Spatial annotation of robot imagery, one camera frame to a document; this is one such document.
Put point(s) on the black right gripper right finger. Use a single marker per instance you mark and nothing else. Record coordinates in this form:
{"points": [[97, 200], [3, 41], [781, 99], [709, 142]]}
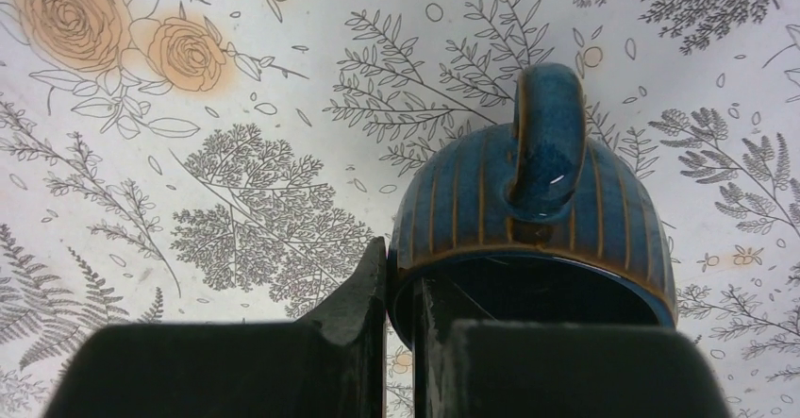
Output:
{"points": [[438, 302]]}

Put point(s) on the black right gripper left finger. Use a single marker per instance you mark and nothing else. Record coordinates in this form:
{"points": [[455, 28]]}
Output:
{"points": [[348, 373]]}

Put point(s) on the dark blue ribbed cup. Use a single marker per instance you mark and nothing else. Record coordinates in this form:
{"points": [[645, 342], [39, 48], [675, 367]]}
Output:
{"points": [[534, 219]]}

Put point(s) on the floral table mat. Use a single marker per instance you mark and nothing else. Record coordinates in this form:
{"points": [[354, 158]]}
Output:
{"points": [[226, 160]]}

